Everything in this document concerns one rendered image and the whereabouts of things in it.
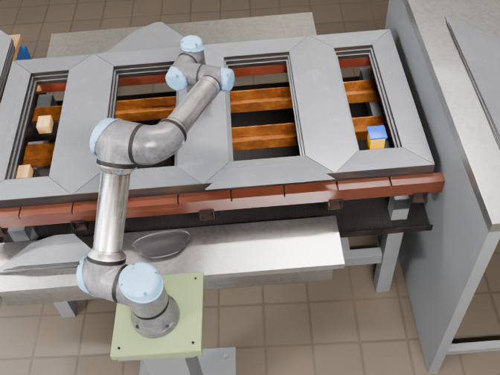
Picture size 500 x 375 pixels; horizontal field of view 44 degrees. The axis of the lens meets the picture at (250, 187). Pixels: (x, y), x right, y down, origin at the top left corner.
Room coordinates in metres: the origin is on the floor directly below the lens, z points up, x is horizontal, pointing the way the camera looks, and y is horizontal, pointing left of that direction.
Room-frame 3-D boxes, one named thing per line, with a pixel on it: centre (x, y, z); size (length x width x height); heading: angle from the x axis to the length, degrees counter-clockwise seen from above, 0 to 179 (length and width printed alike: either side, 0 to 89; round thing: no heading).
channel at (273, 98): (1.88, 0.15, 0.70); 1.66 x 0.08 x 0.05; 89
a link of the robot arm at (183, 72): (1.59, 0.18, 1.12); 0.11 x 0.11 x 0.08; 65
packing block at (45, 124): (1.75, 0.77, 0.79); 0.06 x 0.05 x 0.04; 179
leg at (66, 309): (1.36, 0.86, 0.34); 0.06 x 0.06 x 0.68; 89
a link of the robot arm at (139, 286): (0.93, 0.35, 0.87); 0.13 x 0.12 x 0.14; 65
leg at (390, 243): (1.35, -0.55, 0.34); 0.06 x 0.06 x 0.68; 89
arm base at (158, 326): (0.92, 0.33, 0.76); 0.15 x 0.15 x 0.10
